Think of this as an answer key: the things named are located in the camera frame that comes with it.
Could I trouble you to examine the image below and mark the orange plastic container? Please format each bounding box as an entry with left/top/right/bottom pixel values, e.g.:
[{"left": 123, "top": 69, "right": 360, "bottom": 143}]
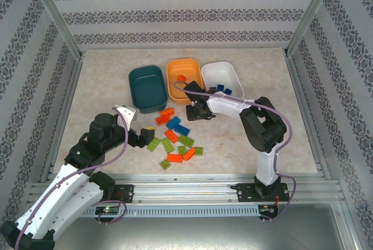
[{"left": 166, "top": 58, "right": 204, "bottom": 105}]

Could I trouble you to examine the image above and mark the white plastic container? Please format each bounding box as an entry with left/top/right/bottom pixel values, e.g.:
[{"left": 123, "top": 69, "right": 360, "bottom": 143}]
[{"left": 200, "top": 61, "right": 245, "bottom": 101}]

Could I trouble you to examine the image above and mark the teal plastic container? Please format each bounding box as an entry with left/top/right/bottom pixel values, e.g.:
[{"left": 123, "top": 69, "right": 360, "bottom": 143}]
[{"left": 128, "top": 65, "right": 169, "bottom": 114}]

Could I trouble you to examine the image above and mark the metal sheet panel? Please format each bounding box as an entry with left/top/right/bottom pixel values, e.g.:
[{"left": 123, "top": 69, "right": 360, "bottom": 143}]
[{"left": 17, "top": 203, "right": 362, "bottom": 250}]

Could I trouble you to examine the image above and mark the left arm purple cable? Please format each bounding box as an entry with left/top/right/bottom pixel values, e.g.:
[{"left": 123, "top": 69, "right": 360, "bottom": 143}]
[{"left": 16, "top": 107, "right": 129, "bottom": 248}]

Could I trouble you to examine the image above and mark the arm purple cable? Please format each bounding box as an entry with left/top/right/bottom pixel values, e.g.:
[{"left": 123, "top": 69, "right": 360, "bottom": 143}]
[
  {"left": 174, "top": 80, "right": 298, "bottom": 221},
  {"left": 16, "top": 107, "right": 129, "bottom": 248}
]

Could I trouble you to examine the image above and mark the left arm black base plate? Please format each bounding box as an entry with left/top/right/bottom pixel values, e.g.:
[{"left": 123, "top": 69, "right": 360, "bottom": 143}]
[{"left": 110, "top": 184, "right": 135, "bottom": 204}]

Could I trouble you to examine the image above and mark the aluminium side rail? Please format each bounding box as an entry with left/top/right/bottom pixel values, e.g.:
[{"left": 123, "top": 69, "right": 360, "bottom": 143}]
[
  {"left": 284, "top": 53, "right": 333, "bottom": 181},
  {"left": 39, "top": 54, "right": 86, "bottom": 183}
]

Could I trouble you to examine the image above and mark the aluminium mounting rail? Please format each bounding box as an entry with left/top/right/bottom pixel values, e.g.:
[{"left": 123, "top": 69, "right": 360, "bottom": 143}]
[{"left": 27, "top": 173, "right": 342, "bottom": 206}]

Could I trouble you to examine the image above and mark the slotted grey cable duct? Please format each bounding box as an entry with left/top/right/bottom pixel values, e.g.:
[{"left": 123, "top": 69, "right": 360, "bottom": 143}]
[{"left": 83, "top": 205, "right": 261, "bottom": 219}]

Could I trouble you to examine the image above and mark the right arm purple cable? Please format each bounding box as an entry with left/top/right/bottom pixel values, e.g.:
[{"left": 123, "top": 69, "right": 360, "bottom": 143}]
[{"left": 174, "top": 80, "right": 298, "bottom": 221}]

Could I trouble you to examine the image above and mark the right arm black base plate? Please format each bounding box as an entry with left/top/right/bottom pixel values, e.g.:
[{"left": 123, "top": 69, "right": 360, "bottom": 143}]
[{"left": 236, "top": 182, "right": 291, "bottom": 203}]

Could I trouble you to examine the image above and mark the aluminium frame post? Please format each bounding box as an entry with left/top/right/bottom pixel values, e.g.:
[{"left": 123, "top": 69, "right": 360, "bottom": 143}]
[
  {"left": 284, "top": 0, "right": 342, "bottom": 58},
  {"left": 23, "top": 0, "right": 85, "bottom": 60}
]

